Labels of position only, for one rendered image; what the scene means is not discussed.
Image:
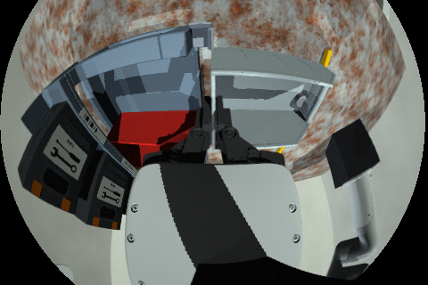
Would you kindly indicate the grey metal bin rack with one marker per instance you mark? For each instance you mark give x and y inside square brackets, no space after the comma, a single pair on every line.
[153,71]

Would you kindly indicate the red open bin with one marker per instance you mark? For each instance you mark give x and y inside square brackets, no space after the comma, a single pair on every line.
[135,134]

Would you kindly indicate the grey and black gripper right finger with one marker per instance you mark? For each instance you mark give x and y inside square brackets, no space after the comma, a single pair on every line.
[237,150]

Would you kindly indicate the yellow vertical bar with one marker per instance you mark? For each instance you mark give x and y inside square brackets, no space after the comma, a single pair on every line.
[325,61]

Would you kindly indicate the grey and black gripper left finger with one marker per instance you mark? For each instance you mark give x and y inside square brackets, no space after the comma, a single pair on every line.
[193,148]

